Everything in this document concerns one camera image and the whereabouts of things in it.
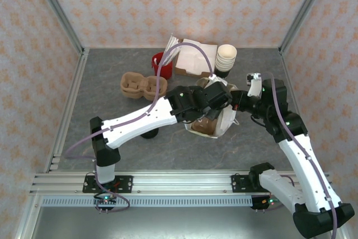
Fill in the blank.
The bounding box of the black mount plate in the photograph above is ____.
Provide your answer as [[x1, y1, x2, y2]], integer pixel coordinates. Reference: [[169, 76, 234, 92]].
[[83, 175, 134, 194], [231, 174, 254, 194]]

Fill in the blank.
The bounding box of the right control board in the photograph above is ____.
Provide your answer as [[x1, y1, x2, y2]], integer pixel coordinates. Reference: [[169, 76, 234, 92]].
[[253, 196, 280, 210]]

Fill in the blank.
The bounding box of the red cup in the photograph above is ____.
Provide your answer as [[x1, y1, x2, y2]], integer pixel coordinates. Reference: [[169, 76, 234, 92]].
[[152, 51, 173, 80]]

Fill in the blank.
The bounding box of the white paper wrapped straw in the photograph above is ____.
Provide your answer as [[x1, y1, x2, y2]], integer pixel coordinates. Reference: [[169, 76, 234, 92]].
[[162, 36, 178, 65], [166, 43, 182, 65], [159, 33, 174, 65]]

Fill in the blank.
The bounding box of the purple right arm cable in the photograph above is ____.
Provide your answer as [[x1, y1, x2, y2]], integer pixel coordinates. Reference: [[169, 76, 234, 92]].
[[253, 72, 339, 239]]

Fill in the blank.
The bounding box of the black printed paper cup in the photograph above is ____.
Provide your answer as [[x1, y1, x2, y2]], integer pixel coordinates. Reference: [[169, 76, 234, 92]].
[[214, 67, 233, 79]]

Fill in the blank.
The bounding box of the control board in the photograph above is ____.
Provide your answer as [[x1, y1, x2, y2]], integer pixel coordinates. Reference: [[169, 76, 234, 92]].
[[93, 195, 118, 209], [253, 196, 280, 210]]

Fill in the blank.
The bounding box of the aluminium frame post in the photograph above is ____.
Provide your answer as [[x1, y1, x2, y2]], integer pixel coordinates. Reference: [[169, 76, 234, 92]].
[[29, 0, 86, 55], [279, 0, 332, 55]]

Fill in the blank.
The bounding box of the brown cardboard napkin box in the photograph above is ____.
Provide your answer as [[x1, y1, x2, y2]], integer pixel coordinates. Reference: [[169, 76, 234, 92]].
[[175, 38, 218, 79]]

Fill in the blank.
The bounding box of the printed white paper bag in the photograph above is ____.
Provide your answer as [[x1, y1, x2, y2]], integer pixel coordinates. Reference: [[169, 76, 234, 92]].
[[185, 78, 241, 139]]

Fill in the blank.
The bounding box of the left control board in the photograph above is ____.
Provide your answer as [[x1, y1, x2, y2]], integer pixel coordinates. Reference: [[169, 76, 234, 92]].
[[93, 195, 118, 209]]

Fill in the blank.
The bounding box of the black right mount plate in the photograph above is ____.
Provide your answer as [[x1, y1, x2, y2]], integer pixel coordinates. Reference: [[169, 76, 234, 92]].
[[231, 174, 254, 194]]

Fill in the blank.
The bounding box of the slotted white cable duct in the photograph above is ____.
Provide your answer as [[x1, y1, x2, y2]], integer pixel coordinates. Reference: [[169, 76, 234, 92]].
[[41, 196, 254, 208]]

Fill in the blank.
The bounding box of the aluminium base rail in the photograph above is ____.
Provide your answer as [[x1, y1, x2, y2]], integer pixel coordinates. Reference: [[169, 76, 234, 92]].
[[30, 170, 335, 195]]

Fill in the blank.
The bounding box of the stack of paper cups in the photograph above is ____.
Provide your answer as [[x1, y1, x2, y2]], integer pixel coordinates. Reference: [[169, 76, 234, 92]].
[[217, 44, 238, 63]]

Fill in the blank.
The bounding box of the black cup lid stack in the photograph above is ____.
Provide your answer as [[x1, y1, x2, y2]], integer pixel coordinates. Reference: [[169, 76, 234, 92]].
[[141, 128, 160, 139]]

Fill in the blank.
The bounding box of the black left mount plate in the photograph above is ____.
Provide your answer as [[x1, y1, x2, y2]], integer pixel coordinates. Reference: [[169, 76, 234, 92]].
[[83, 175, 134, 194]]

